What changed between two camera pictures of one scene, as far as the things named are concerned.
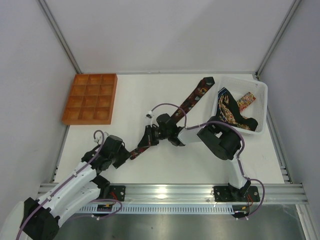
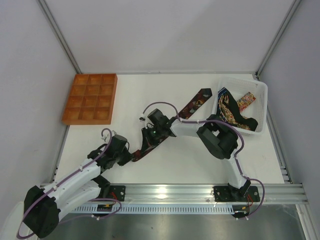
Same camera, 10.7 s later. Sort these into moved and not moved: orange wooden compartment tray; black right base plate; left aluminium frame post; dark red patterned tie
Moved: dark red patterned tie
Not moved: orange wooden compartment tray; left aluminium frame post; black right base plate
